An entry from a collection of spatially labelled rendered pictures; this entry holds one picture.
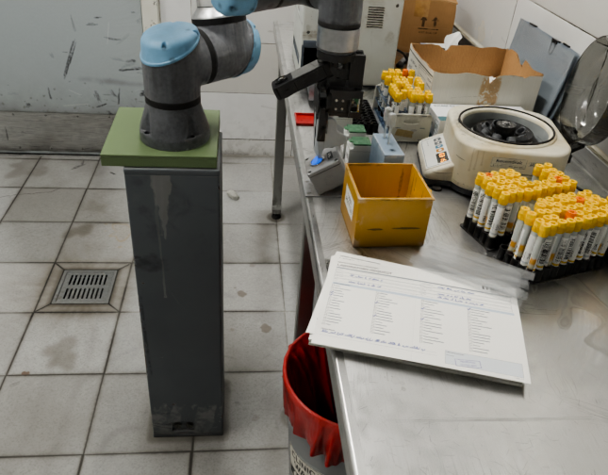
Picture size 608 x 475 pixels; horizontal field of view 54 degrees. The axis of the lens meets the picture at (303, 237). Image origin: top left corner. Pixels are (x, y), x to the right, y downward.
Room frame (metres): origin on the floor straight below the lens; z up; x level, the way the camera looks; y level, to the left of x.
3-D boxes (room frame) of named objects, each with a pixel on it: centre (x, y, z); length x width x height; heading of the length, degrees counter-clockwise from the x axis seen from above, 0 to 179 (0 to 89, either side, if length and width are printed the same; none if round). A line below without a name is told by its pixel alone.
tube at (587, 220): (0.84, -0.46, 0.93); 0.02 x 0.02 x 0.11
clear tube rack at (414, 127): (1.43, -0.22, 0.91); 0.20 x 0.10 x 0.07; 8
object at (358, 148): (1.17, -0.10, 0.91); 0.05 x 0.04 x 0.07; 98
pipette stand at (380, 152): (1.09, -0.15, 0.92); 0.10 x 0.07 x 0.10; 10
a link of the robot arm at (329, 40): (1.07, -0.03, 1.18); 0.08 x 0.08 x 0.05
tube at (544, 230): (0.81, -0.38, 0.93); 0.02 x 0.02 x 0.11
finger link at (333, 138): (1.05, -0.04, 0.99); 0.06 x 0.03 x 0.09; 98
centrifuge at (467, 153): (1.19, -0.39, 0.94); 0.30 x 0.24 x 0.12; 89
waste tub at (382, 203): (0.94, -0.14, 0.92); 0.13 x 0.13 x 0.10; 10
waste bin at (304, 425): (1.00, -0.16, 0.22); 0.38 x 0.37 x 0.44; 8
